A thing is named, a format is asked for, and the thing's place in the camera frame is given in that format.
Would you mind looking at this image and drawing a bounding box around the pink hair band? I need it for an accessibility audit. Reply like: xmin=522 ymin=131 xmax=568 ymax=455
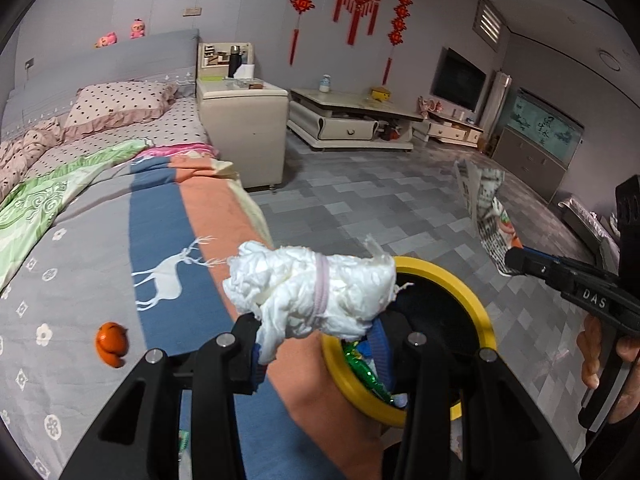
xmin=314 ymin=255 xmax=332 ymax=322

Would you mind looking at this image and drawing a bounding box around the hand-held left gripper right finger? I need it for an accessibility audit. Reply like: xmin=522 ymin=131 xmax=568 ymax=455
xmin=369 ymin=311 xmax=581 ymax=480

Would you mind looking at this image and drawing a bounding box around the dotted pink pillow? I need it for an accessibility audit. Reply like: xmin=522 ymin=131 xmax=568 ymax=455
xmin=62 ymin=81 xmax=178 ymax=142

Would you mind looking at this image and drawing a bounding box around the grey fish tank cabinet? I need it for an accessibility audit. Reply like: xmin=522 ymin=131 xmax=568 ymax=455
xmin=492 ymin=126 xmax=568 ymax=204

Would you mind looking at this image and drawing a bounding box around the grey sofa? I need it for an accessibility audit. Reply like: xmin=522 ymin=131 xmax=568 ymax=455
xmin=557 ymin=197 xmax=623 ymax=281

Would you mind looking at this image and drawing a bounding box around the cream nightstand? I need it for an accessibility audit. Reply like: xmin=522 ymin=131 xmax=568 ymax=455
xmin=196 ymin=80 xmax=290 ymax=192

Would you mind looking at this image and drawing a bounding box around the yellow bin with black liner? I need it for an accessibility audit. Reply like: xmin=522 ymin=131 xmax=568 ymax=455
xmin=320 ymin=256 xmax=498 ymax=428

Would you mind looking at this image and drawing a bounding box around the white standing air conditioner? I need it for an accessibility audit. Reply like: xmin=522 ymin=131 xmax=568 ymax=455
xmin=481 ymin=71 xmax=513 ymax=148

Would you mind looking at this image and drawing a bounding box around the orange toy ball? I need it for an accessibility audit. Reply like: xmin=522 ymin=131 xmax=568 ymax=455
xmin=95 ymin=321 xmax=130 ymax=368

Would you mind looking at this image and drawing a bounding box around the cream low television cabinet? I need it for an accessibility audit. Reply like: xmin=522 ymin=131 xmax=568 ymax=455
xmin=287 ymin=88 xmax=431 ymax=152

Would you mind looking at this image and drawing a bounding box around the person's right hand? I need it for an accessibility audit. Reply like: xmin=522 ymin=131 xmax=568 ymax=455
xmin=576 ymin=316 xmax=640 ymax=423

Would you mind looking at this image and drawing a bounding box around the grey bed headboard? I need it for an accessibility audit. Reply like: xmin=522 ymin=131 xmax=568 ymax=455
xmin=0 ymin=29 xmax=200 ymax=126

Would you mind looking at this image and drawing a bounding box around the small cream drawer cabinet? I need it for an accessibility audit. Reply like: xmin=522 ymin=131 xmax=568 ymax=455
xmin=414 ymin=110 xmax=484 ymax=148

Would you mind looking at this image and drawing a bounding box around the pink dotted quilt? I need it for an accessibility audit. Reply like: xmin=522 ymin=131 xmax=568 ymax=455
xmin=0 ymin=117 xmax=66 ymax=201

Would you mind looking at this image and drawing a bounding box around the louvred wall vent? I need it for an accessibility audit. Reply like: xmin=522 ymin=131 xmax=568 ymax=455
xmin=471 ymin=0 xmax=502 ymax=53

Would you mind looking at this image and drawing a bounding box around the glass fish tank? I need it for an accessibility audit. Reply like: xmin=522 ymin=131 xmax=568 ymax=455
xmin=507 ymin=87 xmax=585 ymax=166

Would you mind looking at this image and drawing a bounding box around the green patterned blanket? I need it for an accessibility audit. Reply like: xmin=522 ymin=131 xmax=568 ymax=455
xmin=0 ymin=139 xmax=153 ymax=293

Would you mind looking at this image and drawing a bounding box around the person's dark clothing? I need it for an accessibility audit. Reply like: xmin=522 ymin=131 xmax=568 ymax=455
xmin=580 ymin=417 xmax=640 ymax=480

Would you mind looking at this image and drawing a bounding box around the black wall television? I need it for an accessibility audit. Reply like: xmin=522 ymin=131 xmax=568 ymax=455
xmin=431 ymin=47 xmax=487 ymax=112

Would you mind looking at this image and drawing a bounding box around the green snack wrapper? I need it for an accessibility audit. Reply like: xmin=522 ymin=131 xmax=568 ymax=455
xmin=342 ymin=341 xmax=393 ymax=403

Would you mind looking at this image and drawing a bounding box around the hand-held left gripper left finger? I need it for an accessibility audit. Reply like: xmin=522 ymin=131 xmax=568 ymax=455
xmin=60 ymin=314 xmax=267 ymax=480

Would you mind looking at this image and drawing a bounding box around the white dotted bedsheet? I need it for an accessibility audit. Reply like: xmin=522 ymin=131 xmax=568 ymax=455
xmin=25 ymin=96 xmax=211 ymax=181

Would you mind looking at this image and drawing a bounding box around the white tissue wad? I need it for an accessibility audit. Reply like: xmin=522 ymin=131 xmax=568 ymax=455
xmin=222 ymin=234 xmax=415 ymax=365

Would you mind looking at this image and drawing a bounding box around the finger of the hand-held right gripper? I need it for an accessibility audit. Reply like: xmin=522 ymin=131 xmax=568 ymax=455
xmin=504 ymin=246 xmax=568 ymax=295

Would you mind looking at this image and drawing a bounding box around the grey floral deer blanket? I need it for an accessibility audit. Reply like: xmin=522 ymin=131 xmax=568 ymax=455
xmin=0 ymin=155 xmax=386 ymax=480

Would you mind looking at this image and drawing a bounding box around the bright pink cloth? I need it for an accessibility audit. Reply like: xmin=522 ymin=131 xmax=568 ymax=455
xmin=142 ymin=142 xmax=221 ymax=160

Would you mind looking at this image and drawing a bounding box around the printed paper packet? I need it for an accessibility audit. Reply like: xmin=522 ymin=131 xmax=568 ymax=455
xmin=454 ymin=159 xmax=526 ymax=276

